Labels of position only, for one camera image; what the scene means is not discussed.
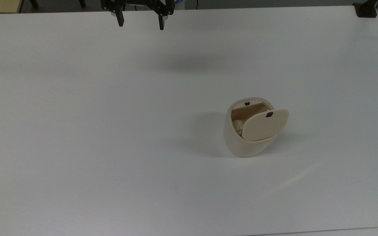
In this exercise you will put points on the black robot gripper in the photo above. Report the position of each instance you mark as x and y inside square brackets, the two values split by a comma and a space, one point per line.
[136, 2]

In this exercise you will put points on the black chair leg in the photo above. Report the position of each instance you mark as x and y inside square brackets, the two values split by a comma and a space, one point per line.
[82, 3]
[34, 3]

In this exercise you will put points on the beige round trash bin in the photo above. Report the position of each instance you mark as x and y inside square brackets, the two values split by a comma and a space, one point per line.
[241, 147]

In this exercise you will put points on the crumpled white paper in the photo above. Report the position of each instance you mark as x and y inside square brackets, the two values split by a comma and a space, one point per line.
[238, 126]

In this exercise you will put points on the black clamp camera mount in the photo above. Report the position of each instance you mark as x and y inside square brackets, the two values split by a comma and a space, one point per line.
[365, 9]

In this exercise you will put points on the beige trash bin lid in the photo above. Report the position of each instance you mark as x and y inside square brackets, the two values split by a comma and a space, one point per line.
[262, 127]

